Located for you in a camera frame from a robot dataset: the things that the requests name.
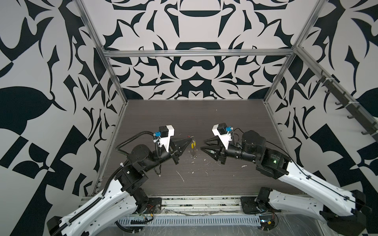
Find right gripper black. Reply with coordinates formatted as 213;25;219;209
202;135;260;164

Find yellow capped key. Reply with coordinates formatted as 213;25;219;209
191;140;196;149

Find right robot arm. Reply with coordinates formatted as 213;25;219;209
201;130;371;236

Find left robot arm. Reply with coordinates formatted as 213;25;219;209
47;137;193;236

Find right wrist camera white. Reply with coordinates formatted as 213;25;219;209
212;123;233;149

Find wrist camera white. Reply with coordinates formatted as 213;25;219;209
154;125;174;152
212;123;233;149

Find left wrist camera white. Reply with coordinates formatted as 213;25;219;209
154;125;174;152

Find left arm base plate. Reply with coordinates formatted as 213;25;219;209
132;197;162;213

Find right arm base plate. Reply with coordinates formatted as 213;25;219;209
240;196;282;214

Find white slotted cable duct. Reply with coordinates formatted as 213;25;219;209
118;215;260;227

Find black wall hook rail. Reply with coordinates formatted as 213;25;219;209
316;70;378;142

